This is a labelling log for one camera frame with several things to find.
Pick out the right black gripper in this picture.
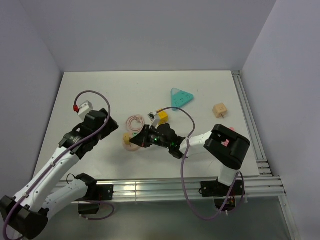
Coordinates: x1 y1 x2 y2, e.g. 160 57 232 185
130 124 171 149

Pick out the pink round power strip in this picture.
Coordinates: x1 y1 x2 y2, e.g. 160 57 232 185
122 142 140 152

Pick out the light yellow plug adapter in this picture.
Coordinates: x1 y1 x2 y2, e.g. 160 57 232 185
122 132 131 145

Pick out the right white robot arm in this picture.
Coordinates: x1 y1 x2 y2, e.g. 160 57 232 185
129 123 251 195

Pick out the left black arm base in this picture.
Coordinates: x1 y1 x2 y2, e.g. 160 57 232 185
77 184 115 221

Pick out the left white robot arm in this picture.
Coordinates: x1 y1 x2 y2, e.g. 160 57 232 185
0 108 119 240

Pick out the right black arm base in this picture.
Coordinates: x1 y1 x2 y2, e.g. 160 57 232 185
198 180 246 212

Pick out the yellow cube socket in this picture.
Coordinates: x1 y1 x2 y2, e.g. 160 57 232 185
157 109 169 125

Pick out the teal triangular power strip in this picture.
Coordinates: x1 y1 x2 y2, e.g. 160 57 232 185
170 88 194 108

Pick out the beige cube socket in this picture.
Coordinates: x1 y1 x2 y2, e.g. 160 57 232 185
212 102 228 118

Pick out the pink triangular power strip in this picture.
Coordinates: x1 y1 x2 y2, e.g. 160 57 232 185
221 127 235 147

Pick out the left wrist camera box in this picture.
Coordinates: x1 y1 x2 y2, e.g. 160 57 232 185
73 101 94 121

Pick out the pink coiled cord with plug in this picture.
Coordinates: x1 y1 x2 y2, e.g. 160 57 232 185
125 114 146 133

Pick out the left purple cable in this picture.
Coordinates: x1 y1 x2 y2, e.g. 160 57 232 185
2 90 116 240

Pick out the purple cable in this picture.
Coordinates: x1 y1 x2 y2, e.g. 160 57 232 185
2 90 116 240
154 107 246 221

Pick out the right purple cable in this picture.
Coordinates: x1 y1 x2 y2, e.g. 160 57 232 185
154 107 246 221

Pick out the aluminium rail frame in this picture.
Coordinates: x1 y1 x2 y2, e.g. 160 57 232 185
35 70 300 240

